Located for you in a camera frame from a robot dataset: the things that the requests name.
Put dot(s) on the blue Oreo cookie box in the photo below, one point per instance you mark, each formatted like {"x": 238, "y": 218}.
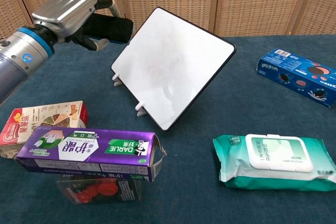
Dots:
{"x": 299, "y": 75}

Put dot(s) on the white whiteboard stand clip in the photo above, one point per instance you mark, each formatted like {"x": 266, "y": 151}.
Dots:
{"x": 140, "y": 108}
{"x": 116, "y": 78}

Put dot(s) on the small black object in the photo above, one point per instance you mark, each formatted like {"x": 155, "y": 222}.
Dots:
{"x": 110, "y": 29}

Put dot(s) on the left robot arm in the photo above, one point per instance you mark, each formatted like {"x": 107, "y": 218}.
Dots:
{"x": 21, "y": 58}

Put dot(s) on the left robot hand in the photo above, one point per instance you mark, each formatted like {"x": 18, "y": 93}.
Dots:
{"x": 69, "y": 16}

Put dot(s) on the clear box with red items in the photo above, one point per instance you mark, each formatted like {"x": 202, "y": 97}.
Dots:
{"x": 99, "y": 190}

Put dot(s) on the blue felt table mat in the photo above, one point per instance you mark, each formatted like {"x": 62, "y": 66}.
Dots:
{"x": 236, "y": 129}

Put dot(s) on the red and white snack box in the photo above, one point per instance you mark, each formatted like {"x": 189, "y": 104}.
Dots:
{"x": 39, "y": 127}

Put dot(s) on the woven bamboo folding screen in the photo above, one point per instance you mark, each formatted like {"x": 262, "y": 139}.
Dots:
{"x": 210, "y": 1}

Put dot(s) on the white magnetic whiteboard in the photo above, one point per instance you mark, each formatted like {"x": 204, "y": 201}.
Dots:
{"x": 170, "y": 69}

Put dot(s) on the purple Darlie toothpaste box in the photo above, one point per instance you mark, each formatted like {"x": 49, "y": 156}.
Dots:
{"x": 89, "y": 153}

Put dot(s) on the green wet wipes pack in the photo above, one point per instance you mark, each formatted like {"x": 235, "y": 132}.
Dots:
{"x": 273, "y": 163}

